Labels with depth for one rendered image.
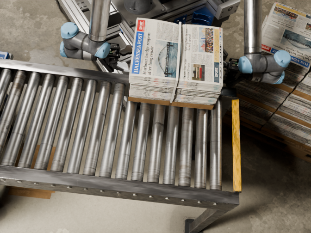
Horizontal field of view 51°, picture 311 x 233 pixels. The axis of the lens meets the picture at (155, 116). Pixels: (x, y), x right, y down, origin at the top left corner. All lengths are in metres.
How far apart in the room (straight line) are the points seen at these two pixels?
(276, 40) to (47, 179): 1.28
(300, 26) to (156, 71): 0.94
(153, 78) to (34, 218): 1.25
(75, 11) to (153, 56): 1.38
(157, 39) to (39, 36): 1.59
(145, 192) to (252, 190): 1.12
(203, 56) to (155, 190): 0.57
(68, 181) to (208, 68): 0.71
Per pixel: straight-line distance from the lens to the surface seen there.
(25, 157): 1.41
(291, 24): 1.94
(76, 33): 1.49
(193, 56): 1.35
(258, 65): 1.52
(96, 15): 1.37
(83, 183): 1.33
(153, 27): 1.40
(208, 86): 1.31
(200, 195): 1.34
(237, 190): 1.37
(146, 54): 1.32
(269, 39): 1.81
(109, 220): 2.11
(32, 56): 2.70
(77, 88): 1.52
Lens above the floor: 2.07
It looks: 62 degrees down
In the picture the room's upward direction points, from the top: 11 degrees clockwise
